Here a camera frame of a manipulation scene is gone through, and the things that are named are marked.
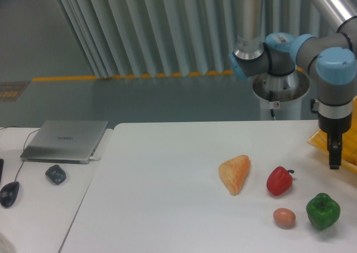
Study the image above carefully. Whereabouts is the red bell pepper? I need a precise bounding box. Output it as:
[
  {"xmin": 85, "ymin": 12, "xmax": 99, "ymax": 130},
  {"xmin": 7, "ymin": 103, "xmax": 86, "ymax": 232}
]
[{"xmin": 266, "ymin": 166, "xmax": 295, "ymax": 196}]

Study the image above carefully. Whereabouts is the silver laptop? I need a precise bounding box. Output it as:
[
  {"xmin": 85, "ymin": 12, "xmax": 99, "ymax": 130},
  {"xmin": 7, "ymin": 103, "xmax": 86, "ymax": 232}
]
[{"xmin": 21, "ymin": 120, "xmax": 108, "ymax": 164}]

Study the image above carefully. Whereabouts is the black power adapter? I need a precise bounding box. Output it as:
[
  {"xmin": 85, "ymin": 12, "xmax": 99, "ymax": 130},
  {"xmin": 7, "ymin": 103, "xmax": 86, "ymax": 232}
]
[{"xmin": 45, "ymin": 164, "xmax": 66, "ymax": 185}]

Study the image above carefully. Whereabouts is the black keyboard edge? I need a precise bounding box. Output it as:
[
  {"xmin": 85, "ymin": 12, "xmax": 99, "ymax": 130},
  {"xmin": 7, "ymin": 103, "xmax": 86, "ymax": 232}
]
[{"xmin": 0, "ymin": 158, "xmax": 4, "ymax": 183}]

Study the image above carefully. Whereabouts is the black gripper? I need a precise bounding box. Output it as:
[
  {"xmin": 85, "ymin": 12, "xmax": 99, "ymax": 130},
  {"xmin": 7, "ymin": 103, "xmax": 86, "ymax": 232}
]
[{"xmin": 318, "ymin": 114, "xmax": 351, "ymax": 169}]

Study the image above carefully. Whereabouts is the black mouse cable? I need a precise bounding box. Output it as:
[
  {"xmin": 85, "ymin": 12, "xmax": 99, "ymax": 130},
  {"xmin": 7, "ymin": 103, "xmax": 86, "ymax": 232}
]
[{"xmin": 0, "ymin": 126, "xmax": 41, "ymax": 184}]

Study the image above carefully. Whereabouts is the brown egg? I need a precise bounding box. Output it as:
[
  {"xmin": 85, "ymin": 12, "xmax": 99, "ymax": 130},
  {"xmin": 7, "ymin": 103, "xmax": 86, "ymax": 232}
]
[{"xmin": 273, "ymin": 208, "xmax": 296, "ymax": 228}]

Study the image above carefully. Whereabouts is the green bell pepper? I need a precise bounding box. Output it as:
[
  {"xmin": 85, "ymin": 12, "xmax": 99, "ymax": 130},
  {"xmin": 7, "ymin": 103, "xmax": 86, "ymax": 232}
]
[{"xmin": 306, "ymin": 193, "xmax": 341, "ymax": 231}]

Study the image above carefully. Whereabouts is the black computer mouse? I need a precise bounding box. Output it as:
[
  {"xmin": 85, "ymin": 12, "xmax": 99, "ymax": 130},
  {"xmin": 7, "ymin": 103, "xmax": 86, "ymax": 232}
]
[{"xmin": 0, "ymin": 181, "xmax": 20, "ymax": 208}]

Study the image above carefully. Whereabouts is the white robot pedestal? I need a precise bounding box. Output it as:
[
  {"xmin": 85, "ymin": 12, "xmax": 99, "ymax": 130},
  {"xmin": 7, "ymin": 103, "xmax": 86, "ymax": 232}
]
[{"xmin": 253, "ymin": 70, "xmax": 310, "ymax": 120}]

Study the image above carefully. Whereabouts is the yellow plastic basket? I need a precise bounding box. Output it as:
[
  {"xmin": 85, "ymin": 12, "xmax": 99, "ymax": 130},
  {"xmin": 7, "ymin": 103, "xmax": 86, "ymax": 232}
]
[{"xmin": 307, "ymin": 96, "xmax": 356, "ymax": 174}]

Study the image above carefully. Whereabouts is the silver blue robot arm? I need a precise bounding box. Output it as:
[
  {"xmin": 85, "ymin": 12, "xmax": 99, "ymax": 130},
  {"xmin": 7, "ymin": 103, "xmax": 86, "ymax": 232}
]
[{"xmin": 229, "ymin": 0, "xmax": 356, "ymax": 169}]

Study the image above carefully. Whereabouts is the orange triangular bread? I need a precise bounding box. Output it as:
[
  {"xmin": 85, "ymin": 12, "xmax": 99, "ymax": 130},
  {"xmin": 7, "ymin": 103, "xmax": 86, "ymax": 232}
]
[{"xmin": 218, "ymin": 155, "xmax": 251, "ymax": 196}]

